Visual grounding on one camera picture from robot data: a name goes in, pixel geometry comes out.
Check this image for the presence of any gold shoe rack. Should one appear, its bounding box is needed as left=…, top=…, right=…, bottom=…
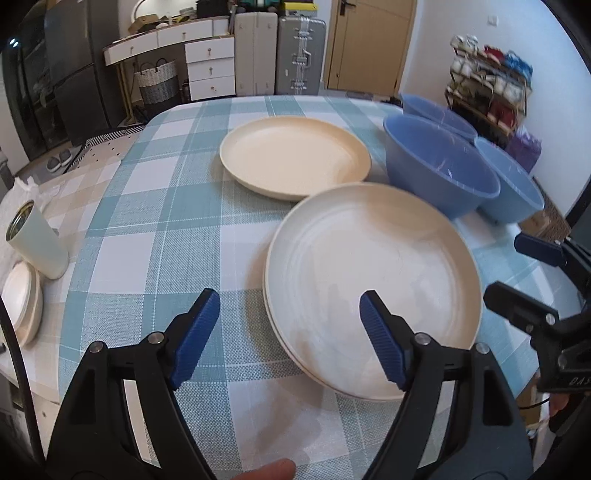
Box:
left=444, top=34, right=534, bottom=137

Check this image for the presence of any dark grey refrigerator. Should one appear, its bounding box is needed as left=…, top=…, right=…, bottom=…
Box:
left=44, top=0, right=139, bottom=146

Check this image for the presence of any stack of small white dishes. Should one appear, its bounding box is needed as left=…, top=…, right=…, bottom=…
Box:
left=1, top=261, right=44, bottom=347

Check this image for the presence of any beige suitcase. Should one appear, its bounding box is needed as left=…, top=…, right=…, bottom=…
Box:
left=234, top=11, right=279, bottom=97

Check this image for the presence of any large cardboard box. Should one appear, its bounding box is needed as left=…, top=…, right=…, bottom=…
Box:
left=519, top=203, right=573, bottom=241

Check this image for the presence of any white plate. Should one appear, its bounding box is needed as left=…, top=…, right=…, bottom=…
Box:
left=262, top=263, right=407, bottom=402
left=267, top=182, right=482, bottom=401

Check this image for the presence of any purple bag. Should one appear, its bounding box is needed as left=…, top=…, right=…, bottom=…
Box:
left=505, top=127, right=541, bottom=174

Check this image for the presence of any beige checked cloth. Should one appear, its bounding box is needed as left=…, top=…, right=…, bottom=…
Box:
left=0, top=157, right=125, bottom=384

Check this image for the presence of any wooden door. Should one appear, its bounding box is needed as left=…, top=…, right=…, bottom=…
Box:
left=323, top=0, right=419, bottom=93

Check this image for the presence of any cream yellow plate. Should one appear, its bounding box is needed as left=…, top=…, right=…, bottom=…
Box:
left=219, top=116, right=372, bottom=201

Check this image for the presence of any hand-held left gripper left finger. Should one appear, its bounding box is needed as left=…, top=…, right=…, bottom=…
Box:
left=45, top=288, right=221, bottom=480

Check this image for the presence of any white drawer dresser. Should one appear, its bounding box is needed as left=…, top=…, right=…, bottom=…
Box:
left=102, top=16, right=236, bottom=125

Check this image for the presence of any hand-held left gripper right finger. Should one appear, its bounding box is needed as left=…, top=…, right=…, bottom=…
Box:
left=359, top=290, right=548, bottom=480

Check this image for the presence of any dark glass cabinet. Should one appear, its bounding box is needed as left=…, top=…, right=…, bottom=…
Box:
left=2, top=9, right=61, bottom=162

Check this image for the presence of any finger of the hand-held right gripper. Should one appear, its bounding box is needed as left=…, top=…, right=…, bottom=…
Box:
left=483, top=281, right=561, bottom=335
left=514, top=232, right=591, bottom=305

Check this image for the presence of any white tumbler cup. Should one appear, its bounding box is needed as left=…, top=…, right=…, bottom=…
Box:
left=6, top=200, right=70, bottom=281

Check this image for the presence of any blue plastic bowl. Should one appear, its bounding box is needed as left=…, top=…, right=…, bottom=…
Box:
left=383, top=114, right=502, bottom=220
left=475, top=137, right=546, bottom=224
left=399, top=93, right=478, bottom=144

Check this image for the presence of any black cable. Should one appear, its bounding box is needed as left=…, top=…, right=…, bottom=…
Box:
left=0, top=295, right=47, bottom=480

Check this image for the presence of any teal plaid tablecloth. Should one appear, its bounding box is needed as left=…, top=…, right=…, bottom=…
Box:
left=58, top=95, right=583, bottom=480

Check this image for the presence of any person's right hand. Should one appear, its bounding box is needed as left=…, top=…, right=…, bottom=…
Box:
left=549, top=392, right=571, bottom=419

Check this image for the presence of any person's left hand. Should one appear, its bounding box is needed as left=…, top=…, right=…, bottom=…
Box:
left=233, top=458, right=297, bottom=480

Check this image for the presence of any silver suitcase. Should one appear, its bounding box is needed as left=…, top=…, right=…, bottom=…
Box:
left=276, top=16, right=327, bottom=96

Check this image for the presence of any black and white patterned rug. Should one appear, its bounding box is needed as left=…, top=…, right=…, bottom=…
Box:
left=65, top=124, right=148, bottom=162

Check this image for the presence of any grey woven laundry basket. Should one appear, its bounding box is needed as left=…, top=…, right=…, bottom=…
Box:
left=134, top=59, right=179, bottom=118

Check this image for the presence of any white plastic bag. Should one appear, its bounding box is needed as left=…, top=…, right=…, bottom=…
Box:
left=9, top=175, right=70, bottom=217

